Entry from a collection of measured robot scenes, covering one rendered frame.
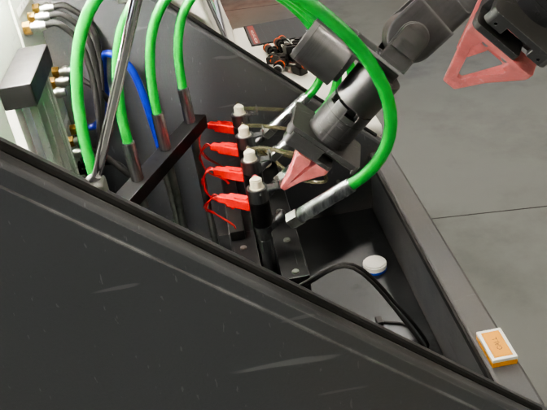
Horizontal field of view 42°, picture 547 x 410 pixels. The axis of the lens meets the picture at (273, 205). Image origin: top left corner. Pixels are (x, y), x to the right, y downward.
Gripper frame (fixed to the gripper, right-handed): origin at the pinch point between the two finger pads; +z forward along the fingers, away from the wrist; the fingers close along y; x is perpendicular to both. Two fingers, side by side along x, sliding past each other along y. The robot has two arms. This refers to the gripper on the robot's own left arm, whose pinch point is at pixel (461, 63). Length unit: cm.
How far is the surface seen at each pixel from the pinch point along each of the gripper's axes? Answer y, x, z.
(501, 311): -84, 98, 120
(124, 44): 21.6, -23.4, 1.0
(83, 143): 7.3, -25.1, 37.7
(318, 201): 3.7, 0.7, 23.8
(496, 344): 6.5, 27.3, 21.9
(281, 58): -62, -8, 72
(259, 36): -80, -14, 88
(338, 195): 3.3, 1.7, 21.5
